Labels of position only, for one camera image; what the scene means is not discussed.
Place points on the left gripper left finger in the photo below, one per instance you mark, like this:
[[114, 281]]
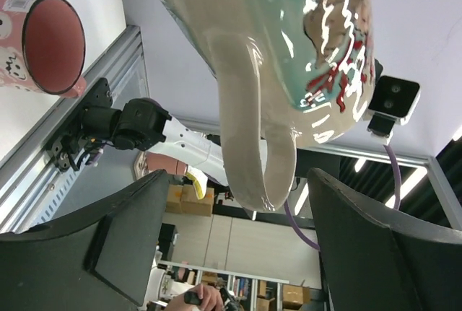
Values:
[[98, 257]]

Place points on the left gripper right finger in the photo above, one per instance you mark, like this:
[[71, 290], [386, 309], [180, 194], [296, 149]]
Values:
[[377, 258]]

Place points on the pink cartoon mug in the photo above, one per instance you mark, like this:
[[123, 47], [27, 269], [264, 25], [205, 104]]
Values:
[[43, 47]]

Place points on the beige ceramic mug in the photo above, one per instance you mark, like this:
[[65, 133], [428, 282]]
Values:
[[290, 74]]

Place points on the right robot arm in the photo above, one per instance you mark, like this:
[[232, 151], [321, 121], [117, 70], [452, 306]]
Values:
[[144, 125]]

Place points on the person hand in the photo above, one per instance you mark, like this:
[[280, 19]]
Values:
[[210, 300]]

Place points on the cardboard boxes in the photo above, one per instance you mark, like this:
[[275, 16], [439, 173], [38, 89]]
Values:
[[182, 199]]

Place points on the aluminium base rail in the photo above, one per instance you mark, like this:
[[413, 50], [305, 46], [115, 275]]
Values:
[[37, 175]]

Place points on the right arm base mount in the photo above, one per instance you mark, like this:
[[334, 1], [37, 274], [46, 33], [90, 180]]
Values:
[[84, 123]]

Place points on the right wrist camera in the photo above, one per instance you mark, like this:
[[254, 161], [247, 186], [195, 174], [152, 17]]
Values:
[[393, 102]]

